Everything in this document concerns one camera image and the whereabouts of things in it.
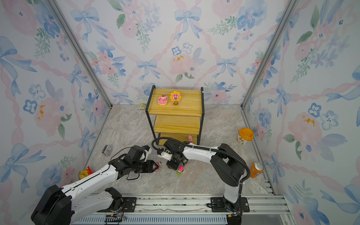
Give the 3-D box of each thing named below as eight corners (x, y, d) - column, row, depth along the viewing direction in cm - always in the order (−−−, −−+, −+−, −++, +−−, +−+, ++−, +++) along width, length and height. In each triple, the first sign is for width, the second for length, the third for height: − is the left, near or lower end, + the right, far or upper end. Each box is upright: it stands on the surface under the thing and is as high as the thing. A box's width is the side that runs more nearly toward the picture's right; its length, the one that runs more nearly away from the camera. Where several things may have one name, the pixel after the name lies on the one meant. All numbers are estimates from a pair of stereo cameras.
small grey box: (105, 156, 93) (101, 152, 89) (108, 149, 97) (104, 145, 92) (109, 156, 93) (106, 152, 89) (112, 149, 97) (108, 145, 92)
